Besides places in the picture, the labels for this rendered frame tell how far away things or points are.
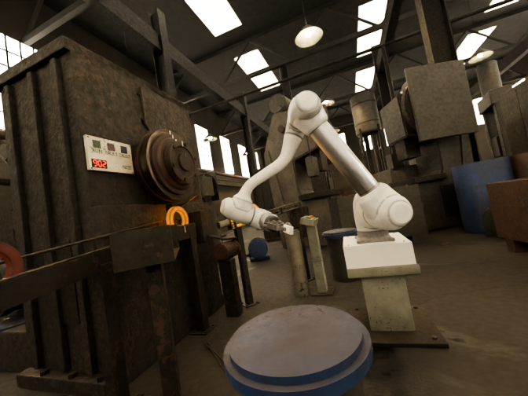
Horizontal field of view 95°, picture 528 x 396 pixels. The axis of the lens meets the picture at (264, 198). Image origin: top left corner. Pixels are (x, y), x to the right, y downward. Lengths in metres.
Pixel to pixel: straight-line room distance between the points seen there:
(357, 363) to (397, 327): 0.97
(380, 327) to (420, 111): 3.36
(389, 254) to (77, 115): 1.70
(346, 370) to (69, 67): 1.70
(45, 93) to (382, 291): 2.05
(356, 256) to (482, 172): 2.82
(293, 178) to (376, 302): 2.96
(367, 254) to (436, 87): 3.54
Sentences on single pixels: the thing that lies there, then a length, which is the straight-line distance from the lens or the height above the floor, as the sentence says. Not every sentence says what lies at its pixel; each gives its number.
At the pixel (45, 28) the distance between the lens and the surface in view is 8.99.
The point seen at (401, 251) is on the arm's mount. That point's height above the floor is 0.42.
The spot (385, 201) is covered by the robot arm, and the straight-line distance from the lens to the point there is 1.15.
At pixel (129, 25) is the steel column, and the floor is 4.99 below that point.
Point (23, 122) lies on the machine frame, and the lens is 1.98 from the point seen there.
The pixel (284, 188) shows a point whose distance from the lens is 4.18.
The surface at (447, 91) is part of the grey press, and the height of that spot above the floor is 1.97.
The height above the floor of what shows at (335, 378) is 0.42.
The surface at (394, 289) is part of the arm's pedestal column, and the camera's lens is 1.43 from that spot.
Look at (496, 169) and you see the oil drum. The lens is 3.98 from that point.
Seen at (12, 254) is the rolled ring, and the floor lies 0.71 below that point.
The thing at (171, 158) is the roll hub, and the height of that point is 1.12.
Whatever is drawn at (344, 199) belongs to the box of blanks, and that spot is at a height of 0.69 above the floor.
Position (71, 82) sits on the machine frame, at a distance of 1.69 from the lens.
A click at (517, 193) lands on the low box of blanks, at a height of 0.51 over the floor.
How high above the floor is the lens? 0.71
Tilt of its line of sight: 3 degrees up
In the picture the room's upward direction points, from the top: 10 degrees counter-clockwise
